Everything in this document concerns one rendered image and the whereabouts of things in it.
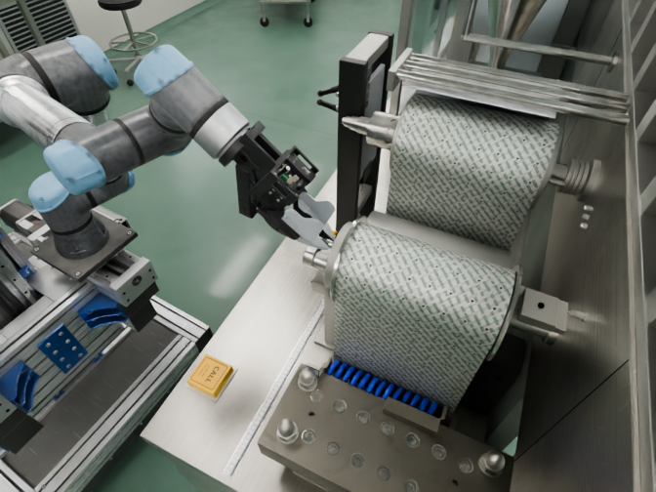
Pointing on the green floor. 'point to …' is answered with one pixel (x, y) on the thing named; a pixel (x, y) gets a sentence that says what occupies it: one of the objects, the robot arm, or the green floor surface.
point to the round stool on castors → (128, 31)
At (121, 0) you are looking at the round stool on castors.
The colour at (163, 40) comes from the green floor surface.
